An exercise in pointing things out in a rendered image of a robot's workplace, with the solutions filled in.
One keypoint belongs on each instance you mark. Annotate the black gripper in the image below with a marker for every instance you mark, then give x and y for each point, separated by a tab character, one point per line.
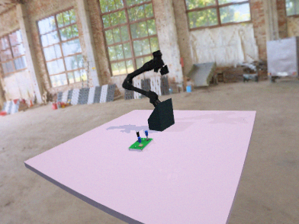
163	70

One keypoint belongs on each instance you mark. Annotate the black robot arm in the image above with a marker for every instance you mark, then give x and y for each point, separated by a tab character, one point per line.
148	66

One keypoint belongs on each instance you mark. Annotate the green circuit board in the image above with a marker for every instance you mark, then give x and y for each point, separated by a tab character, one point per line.
141	142

